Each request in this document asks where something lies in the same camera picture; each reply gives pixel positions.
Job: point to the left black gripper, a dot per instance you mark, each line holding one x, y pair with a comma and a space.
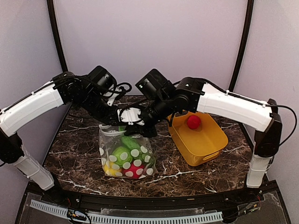
108, 119

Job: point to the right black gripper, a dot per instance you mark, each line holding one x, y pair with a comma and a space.
135, 129

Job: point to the green bitter cucumber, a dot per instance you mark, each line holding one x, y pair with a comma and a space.
130, 143

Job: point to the red apple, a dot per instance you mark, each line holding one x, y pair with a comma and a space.
193, 122

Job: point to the polka dot zip bag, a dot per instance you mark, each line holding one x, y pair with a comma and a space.
110, 139

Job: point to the green apple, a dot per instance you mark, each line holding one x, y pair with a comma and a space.
122, 155

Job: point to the yellow lemon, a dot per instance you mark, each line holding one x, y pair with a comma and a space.
112, 169

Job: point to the red tomato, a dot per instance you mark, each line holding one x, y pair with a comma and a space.
134, 172

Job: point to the green pear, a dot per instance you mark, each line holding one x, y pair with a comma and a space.
122, 128

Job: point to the green grape bunch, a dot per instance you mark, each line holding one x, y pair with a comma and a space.
148, 159

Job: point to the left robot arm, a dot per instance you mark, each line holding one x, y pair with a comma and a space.
90, 92

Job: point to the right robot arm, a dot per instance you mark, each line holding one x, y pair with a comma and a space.
201, 95

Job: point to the yellow plastic basket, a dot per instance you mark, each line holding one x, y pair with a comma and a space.
200, 145

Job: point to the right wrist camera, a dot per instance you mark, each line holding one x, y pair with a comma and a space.
130, 116

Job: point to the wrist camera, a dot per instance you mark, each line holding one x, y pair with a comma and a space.
130, 116
116, 92

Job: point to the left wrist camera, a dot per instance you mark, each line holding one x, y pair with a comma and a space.
116, 92

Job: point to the black front rail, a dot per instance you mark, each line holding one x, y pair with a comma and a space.
94, 202

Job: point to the white slotted cable duct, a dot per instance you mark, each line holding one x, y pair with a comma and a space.
116, 216

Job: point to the right black frame post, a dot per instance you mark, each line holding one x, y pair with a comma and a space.
243, 43

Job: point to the black frame post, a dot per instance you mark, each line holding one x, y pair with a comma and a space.
56, 36
243, 43

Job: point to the left black frame post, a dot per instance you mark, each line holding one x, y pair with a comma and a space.
56, 36

